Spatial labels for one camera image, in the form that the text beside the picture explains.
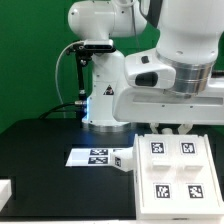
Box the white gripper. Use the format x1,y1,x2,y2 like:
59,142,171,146
113,88,224,135

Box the white cabinet body box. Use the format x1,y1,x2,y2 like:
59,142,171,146
133,134,224,224

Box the white cabinet top block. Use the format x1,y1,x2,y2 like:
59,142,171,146
109,148,133,172

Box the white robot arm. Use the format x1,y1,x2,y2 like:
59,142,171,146
68,0,224,125

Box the white sheet with markers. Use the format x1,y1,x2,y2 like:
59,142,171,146
66,148,120,167

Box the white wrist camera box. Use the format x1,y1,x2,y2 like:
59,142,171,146
125,49,176,89

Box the black base cable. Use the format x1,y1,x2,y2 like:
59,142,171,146
38,101,88,120

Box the black camera on stand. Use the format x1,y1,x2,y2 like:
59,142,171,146
66,39,116,101

